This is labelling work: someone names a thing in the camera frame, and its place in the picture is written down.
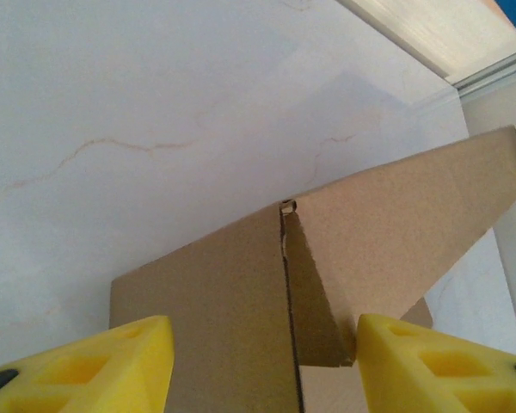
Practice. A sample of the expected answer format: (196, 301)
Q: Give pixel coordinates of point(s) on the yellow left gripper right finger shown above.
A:
(434, 370)

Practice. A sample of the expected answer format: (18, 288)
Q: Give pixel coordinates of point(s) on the aluminium frame post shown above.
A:
(494, 71)

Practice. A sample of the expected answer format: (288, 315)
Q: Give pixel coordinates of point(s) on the brown cardboard box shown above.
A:
(223, 301)

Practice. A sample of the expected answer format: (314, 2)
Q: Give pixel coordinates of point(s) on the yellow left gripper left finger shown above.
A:
(90, 370)

